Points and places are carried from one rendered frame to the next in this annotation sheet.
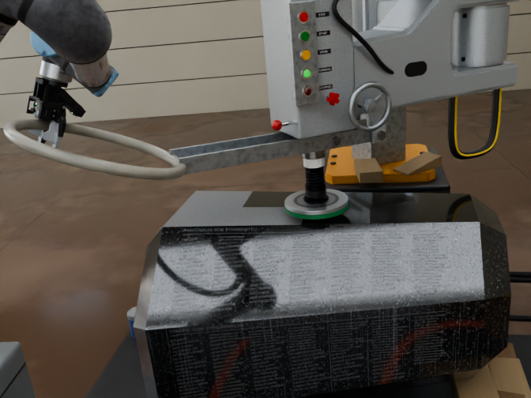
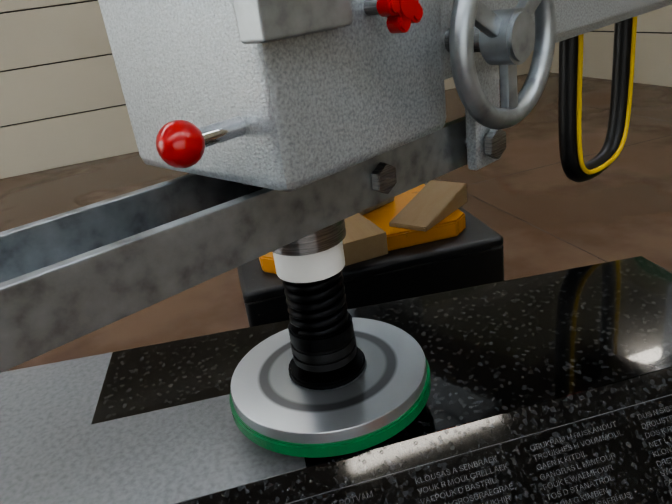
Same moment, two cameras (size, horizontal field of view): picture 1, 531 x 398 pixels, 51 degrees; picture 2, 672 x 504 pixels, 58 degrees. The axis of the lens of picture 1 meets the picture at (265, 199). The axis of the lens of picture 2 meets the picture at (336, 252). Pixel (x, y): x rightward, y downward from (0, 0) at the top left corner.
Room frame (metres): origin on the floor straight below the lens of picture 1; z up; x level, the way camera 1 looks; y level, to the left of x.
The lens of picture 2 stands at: (1.22, 0.01, 1.30)
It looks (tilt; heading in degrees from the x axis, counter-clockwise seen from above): 23 degrees down; 339
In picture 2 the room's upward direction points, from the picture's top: 8 degrees counter-clockwise
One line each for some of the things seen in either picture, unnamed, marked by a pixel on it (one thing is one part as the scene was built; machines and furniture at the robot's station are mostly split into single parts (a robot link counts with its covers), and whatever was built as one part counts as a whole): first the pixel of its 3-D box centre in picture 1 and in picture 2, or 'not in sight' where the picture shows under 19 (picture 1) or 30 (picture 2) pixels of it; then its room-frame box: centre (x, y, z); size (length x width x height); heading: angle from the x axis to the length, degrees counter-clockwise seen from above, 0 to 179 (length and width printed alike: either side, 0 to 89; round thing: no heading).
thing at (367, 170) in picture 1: (367, 170); (347, 234); (2.36, -0.47, 0.81); 0.20 x 0.10 x 0.05; 177
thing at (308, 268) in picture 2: (314, 159); (308, 251); (1.75, -0.17, 1.06); 0.07 x 0.07 x 0.04
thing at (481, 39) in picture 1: (478, 34); not in sight; (1.98, -0.79, 1.39); 0.19 x 0.19 x 0.20
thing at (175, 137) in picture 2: (283, 123); (208, 135); (1.64, -0.07, 1.22); 0.08 x 0.03 x 0.03; 111
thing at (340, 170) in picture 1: (378, 162); (344, 212); (2.59, -0.56, 0.76); 0.49 x 0.49 x 0.05; 79
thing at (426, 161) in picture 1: (417, 163); (428, 204); (2.39, -0.70, 0.80); 0.20 x 0.10 x 0.05; 118
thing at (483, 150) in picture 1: (475, 116); (598, 83); (1.98, -0.79, 1.10); 0.23 x 0.03 x 0.32; 111
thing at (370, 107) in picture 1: (363, 105); (470, 39); (1.68, -0.32, 1.24); 0.15 x 0.10 x 0.15; 111
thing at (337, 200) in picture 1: (316, 200); (328, 371); (1.75, -0.17, 0.92); 0.21 x 0.21 x 0.01
